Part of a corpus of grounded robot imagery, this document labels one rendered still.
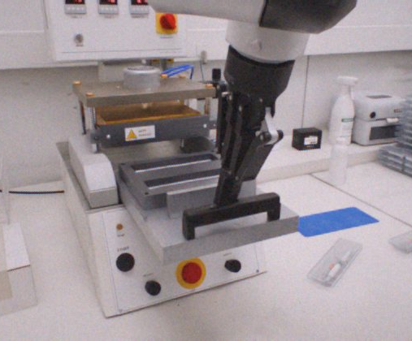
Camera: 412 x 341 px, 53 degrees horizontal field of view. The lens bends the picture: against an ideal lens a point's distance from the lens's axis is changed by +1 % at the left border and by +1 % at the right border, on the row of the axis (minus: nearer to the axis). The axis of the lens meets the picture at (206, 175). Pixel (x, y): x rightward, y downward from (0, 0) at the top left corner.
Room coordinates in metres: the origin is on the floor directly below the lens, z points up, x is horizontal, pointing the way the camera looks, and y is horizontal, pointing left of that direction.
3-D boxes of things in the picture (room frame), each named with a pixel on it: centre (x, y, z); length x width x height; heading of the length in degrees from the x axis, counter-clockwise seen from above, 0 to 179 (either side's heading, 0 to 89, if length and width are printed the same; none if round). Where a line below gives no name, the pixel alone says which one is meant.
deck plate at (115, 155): (0.94, 0.16, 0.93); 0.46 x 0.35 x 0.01; 25
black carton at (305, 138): (1.46, -0.37, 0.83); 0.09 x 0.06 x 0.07; 108
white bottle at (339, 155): (1.22, -0.41, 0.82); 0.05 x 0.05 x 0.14
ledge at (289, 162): (1.47, -0.36, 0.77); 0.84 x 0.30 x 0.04; 115
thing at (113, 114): (0.91, 0.13, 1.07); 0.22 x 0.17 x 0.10; 115
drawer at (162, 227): (0.65, 0.02, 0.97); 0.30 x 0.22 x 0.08; 25
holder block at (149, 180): (0.69, 0.04, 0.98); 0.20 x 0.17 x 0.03; 115
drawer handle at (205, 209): (0.52, -0.04, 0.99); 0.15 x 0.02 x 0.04; 115
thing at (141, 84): (0.94, 0.14, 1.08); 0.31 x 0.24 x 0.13; 115
